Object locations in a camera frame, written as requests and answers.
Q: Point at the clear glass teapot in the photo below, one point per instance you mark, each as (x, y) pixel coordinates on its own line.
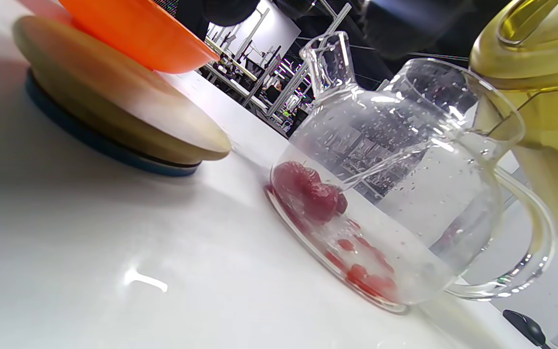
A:
(405, 121)

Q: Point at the round bamboo teapot lid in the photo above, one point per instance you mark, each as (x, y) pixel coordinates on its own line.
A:
(114, 111)

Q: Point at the red dates and wolfberries pile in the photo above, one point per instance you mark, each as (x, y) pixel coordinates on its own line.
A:
(308, 189)

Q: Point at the orange plastic bowl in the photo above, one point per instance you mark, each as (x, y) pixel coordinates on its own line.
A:
(138, 34)

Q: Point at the yellow plastic pitcher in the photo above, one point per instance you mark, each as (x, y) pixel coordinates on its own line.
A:
(550, 135)

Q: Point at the person's left hand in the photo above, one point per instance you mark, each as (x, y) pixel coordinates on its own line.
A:
(405, 29)

